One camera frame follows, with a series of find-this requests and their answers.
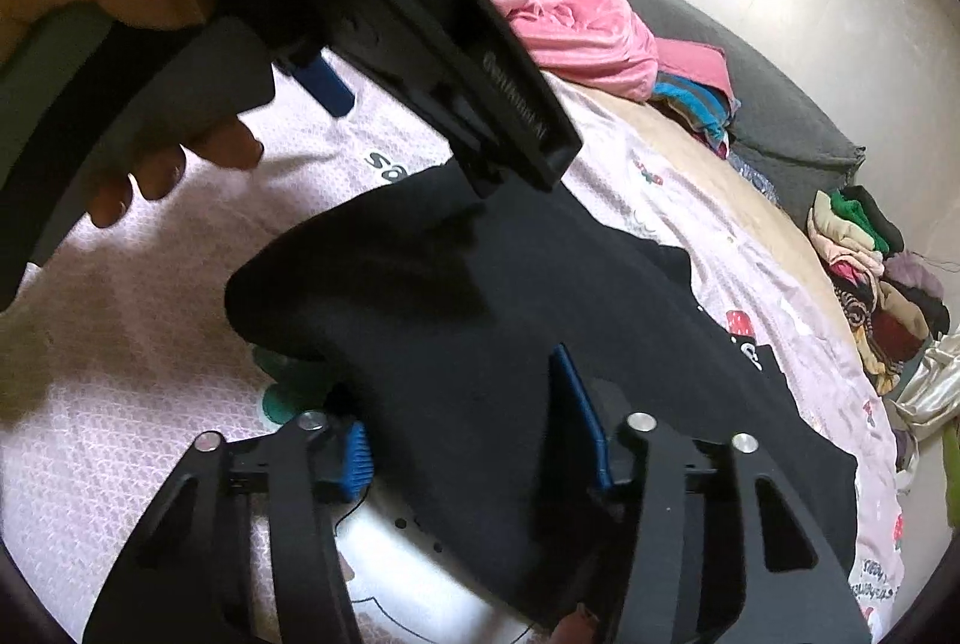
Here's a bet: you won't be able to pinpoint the lilac strawberry print quilt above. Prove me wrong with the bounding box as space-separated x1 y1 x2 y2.
2 73 905 636

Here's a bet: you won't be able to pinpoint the striped colourful folded clothes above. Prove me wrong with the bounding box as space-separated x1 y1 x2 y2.
649 72 739 160

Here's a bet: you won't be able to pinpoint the cream satin curtain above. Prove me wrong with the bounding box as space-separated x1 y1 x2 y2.
892 332 960 441

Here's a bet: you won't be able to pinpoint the beige bed sheet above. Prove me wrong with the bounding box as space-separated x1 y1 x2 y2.
571 83 856 351

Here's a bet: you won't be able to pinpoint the black orange sweatshirt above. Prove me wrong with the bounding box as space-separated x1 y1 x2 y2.
224 164 857 626

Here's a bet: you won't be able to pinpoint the pile of folded clothes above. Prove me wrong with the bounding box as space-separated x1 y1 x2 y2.
805 185 952 397

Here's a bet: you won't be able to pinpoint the grey headboard cover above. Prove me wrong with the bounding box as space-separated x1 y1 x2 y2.
628 0 866 228

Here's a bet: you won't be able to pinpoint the pink plush blanket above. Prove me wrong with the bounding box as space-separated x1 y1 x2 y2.
491 0 737 107

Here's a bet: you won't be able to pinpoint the person right hand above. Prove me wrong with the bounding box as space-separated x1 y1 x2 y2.
548 603 599 644

